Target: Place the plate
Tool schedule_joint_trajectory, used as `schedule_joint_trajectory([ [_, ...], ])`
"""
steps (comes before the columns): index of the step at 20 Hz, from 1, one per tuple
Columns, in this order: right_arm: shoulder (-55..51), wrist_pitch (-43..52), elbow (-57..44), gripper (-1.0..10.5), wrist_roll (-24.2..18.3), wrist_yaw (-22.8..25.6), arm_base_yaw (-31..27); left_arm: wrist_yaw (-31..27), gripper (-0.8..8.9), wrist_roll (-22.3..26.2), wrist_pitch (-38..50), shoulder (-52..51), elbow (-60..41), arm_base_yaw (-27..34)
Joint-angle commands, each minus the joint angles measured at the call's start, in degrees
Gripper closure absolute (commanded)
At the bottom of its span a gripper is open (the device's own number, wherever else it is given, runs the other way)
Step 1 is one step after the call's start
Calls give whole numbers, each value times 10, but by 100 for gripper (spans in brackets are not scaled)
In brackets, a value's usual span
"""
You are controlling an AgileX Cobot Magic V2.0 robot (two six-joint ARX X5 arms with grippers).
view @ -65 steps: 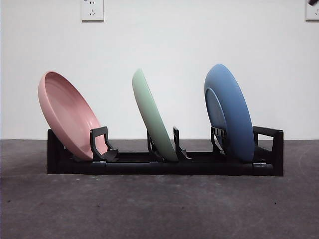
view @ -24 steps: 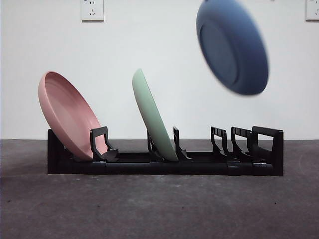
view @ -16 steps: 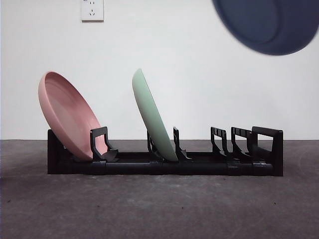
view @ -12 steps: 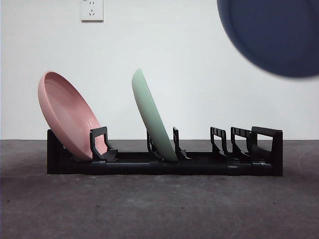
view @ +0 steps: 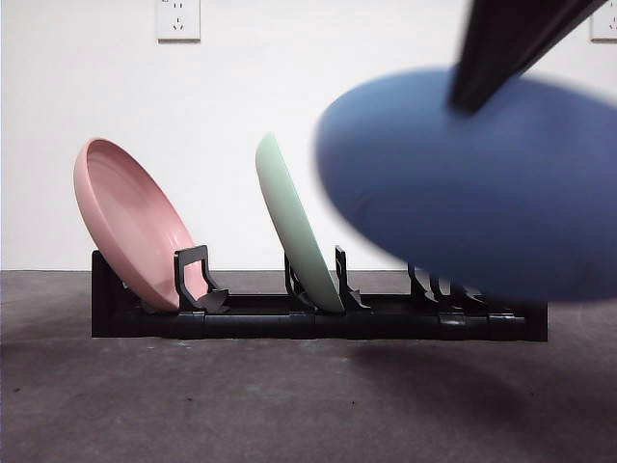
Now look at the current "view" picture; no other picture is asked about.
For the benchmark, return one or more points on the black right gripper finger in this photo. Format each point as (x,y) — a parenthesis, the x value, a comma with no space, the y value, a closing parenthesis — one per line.
(501,48)

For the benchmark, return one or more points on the blue round plate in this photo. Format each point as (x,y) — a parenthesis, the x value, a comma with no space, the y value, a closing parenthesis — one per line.
(458,193)

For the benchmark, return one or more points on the pale green round plate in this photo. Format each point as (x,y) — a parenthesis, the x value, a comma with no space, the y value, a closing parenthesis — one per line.
(294,226)

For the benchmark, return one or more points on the pink round plate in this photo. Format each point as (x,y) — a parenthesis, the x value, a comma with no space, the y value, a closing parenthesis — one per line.
(130,217)

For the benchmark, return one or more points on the black plastic plate rack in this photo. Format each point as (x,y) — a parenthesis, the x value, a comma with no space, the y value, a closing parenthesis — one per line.
(270,328)

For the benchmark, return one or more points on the white wall socket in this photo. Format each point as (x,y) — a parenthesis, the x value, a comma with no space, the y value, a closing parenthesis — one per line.
(608,30)
(178,21)

